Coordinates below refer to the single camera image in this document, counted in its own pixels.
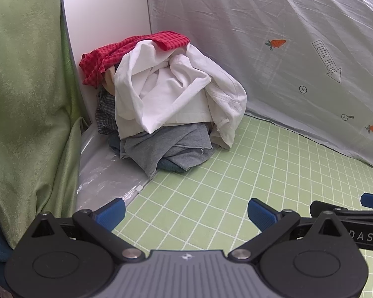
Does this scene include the teal blue garment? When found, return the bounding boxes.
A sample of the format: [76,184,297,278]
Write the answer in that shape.
[107,134,187,173]

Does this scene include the carrot printed grey sheet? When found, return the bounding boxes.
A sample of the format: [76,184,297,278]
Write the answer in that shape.
[141,0,373,173]

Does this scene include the beige garment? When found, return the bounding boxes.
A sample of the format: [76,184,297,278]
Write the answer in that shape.
[102,65,119,97]

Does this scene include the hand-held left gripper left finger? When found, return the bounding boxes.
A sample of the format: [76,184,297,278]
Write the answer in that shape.
[29,198,145,260]

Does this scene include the dark plaid garment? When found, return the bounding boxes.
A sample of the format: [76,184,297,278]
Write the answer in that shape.
[95,87,121,136]

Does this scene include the grey garment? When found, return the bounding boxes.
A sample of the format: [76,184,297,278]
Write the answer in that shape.
[119,122,214,180]

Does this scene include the red checked shorts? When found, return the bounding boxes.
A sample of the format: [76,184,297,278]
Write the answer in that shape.
[79,30,191,89]

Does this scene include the white shirt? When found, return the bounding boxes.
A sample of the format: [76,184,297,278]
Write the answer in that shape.
[113,41,247,150]

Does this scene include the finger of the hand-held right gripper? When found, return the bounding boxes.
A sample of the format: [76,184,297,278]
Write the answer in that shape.
[310,192,373,222]

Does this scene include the clear plastic sheet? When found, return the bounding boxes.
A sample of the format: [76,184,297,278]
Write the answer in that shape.
[75,123,150,213]

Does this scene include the green grid mat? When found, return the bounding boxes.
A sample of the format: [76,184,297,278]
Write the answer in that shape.
[111,112,373,298]

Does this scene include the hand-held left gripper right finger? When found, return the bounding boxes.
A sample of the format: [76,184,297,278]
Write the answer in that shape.
[228,198,350,260]

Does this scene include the green curtain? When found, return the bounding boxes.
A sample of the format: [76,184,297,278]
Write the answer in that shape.
[0,0,91,251]

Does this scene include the white panel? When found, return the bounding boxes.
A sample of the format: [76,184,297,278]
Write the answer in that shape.
[59,0,153,125]

